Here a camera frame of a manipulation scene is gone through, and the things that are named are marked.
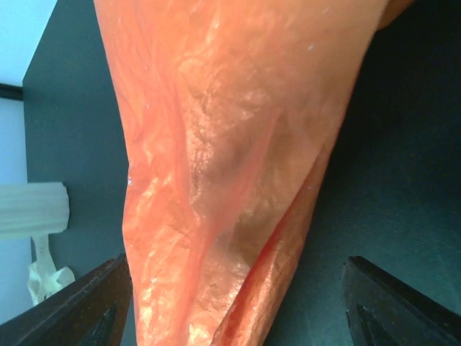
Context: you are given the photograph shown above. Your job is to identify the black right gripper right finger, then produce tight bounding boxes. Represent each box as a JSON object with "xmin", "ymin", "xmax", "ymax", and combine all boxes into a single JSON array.
[{"xmin": 341, "ymin": 256, "xmax": 460, "ymax": 345}]

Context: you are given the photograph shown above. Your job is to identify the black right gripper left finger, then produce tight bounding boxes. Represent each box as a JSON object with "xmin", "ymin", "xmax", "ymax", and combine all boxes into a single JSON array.
[{"xmin": 1, "ymin": 254, "xmax": 132, "ymax": 345}]

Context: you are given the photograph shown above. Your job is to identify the cream printed ribbon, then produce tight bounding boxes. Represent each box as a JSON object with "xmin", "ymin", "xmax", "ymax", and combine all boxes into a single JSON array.
[{"xmin": 27, "ymin": 235, "xmax": 75, "ymax": 306}]

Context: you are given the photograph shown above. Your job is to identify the white ribbed vase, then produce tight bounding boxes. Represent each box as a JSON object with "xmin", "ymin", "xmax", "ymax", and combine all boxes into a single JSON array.
[{"xmin": 1, "ymin": 182, "xmax": 70, "ymax": 239}]

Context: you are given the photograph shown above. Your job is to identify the orange wrapping paper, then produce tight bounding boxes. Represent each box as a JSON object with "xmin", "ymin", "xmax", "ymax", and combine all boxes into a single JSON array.
[{"xmin": 94, "ymin": 1, "xmax": 408, "ymax": 345}]

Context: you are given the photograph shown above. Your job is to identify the black left table edge rail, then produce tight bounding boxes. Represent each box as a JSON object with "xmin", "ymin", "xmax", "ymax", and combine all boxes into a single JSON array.
[{"xmin": 0, "ymin": 83, "xmax": 23, "ymax": 101}]

